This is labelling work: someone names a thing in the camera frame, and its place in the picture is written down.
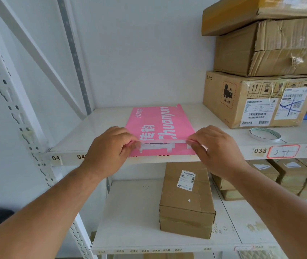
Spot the person's right hand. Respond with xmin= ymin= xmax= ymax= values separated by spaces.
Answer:
xmin=186 ymin=125 xmax=249 ymax=181

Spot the person's left hand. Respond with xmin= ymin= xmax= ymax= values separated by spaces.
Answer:
xmin=79 ymin=126 xmax=143 ymax=181

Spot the pink plastic mailer bag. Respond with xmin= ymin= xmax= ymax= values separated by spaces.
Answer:
xmin=125 ymin=103 xmax=197 ymax=157

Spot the person's right forearm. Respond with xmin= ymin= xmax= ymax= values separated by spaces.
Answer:
xmin=225 ymin=166 xmax=307 ymax=259

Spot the person's left forearm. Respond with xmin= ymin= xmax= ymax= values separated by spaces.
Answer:
xmin=0 ymin=162 xmax=108 ymax=259

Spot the long cardboard box white label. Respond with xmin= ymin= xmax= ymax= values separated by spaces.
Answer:
xmin=159 ymin=162 xmax=216 ymax=239

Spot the labelled cardboard shipping box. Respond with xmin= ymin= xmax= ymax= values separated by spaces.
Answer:
xmin=203 ymin=71 xmax=307 ymax=129

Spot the white tape roll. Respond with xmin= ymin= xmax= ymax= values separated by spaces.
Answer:
xmin=249 ymin=127 xmax=282 ymax=143

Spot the red-bordered handwritten shelf label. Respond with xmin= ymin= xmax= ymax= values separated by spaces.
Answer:
xmin=267 ymin=144 xmax=301 ymax=159

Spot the stack of small cardboard boxes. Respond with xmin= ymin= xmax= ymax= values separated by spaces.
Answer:
xmin=210 ymin=158 xmax=307 ymax=201

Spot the white metal shelving rack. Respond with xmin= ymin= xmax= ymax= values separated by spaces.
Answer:
xmin=0 ymin=0 xmax=307 ymax=259

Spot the crumpled brown cardboard box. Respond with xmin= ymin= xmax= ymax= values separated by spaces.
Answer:
xmin=213 ymin=17 xmax=307 ymax=77

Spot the flat brown cardboard box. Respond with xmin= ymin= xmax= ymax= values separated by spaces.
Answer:
xmin=201 ymin=0 xmax=307 ymax=37

